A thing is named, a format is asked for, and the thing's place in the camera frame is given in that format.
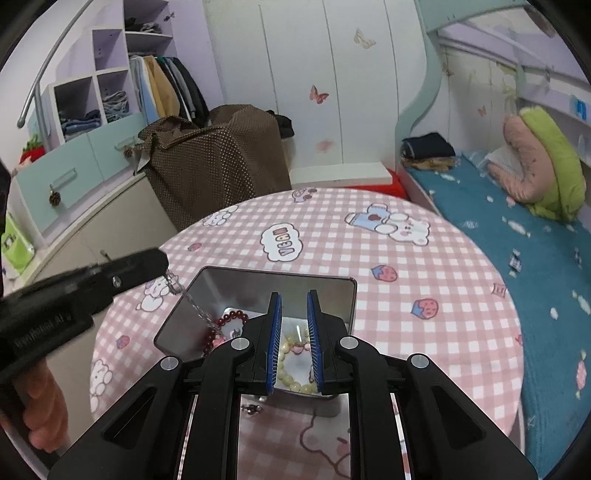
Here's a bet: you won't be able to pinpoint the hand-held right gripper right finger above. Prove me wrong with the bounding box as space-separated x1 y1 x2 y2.
306 289 539 480

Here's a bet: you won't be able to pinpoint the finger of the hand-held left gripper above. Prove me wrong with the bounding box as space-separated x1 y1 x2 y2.
95 248 170 303

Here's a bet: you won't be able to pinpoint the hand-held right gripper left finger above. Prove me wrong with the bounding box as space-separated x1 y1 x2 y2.
47 291 283 480

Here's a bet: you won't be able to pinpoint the cream bead bracelet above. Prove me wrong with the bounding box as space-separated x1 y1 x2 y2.
272 323 324 394

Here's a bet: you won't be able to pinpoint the dark red bead bracelet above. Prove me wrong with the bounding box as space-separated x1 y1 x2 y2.
203 311 250 356

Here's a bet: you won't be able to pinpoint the silver chain necklace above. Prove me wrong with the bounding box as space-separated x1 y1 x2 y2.
164 270 218 328

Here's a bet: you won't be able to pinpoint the grey metal box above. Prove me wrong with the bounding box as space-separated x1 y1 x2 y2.
154 266 357 418

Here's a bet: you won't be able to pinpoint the person's left hand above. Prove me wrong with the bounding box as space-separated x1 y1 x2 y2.
21 357 70 455

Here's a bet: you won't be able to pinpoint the cream cupboard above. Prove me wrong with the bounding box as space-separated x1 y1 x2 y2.
0 173 181 296

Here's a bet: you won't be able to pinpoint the green box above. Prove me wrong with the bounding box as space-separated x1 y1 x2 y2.
0 217 35 273

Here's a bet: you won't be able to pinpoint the pink checked tablecloth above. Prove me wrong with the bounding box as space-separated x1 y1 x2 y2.
90 187 525 480

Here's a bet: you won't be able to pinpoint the teal drawer unit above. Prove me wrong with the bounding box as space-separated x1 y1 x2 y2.
11 113 151 236

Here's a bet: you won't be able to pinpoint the brown polka-dot bag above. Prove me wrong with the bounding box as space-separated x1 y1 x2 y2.
137 104 293 232

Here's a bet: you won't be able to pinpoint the folded blue jeans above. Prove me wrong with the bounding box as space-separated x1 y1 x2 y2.
60 110 101 137

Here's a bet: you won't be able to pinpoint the red strawberry plush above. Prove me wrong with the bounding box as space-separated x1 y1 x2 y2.
19 134 46 164

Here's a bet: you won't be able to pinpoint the folded striped clothes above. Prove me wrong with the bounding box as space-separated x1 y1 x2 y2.
102 91 130 123

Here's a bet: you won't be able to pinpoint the white board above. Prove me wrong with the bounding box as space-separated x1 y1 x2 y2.
290 162 387 190

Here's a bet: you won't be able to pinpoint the red stool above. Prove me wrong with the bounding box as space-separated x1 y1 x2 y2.
383 168 409 200

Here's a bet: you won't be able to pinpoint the row of hanging clothes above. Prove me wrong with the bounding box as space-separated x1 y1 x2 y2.
129 54 211 127

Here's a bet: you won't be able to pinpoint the black cloth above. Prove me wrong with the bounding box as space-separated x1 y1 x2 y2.
267 109 296 138

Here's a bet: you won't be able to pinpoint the folded tan clothes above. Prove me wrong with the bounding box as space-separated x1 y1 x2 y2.
403 156 458 172

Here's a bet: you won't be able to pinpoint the curved metal handrail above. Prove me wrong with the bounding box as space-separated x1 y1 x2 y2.
17 0 109 129

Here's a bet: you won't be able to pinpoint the purple open shelf wardrobe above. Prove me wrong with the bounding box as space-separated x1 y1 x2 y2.
39 0 227 144

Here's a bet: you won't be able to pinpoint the folded black clothes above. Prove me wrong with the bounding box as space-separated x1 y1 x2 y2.
401 132 457 160

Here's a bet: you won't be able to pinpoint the folded grey clothes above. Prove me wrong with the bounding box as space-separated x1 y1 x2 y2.
124 17 163 34

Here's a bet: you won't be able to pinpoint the white pillow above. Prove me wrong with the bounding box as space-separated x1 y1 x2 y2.
480 148 513 174

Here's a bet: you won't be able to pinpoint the green and pink quilt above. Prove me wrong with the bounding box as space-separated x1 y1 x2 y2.
487 107 587 224

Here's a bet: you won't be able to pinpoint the white bedside shelf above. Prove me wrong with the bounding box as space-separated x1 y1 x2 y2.
517 60 591 162

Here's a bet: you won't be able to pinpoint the teal bunk bed frame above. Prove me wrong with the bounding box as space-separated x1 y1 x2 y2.
396 0 561 215

